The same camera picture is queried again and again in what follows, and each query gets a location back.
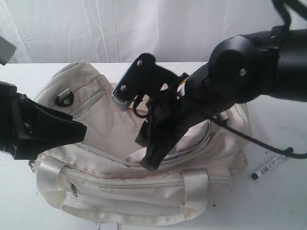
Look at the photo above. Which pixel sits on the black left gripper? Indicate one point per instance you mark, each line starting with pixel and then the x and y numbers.
pixel 28 129

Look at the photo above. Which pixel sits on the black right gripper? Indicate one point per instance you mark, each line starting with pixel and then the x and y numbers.
pixel 173 125

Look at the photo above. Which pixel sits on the cream fabric duffel bag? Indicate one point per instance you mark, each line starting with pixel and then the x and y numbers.
pixel 100 179

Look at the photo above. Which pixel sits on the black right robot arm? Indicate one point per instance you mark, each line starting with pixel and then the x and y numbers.
pixel 240 69

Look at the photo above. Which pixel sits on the black and white marker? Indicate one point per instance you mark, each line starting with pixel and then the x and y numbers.
pixel 276 160

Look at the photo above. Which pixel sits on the white curtain backdrop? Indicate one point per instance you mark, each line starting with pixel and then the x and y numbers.
pixel 65 31

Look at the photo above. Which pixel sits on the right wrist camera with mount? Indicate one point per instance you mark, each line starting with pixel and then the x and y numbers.
pixel 143 77

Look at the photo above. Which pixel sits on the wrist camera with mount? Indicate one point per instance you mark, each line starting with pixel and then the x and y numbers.
pixel 7 50
pixel 143 77

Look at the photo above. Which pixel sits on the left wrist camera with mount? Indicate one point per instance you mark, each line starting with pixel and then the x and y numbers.
pixel 7 50

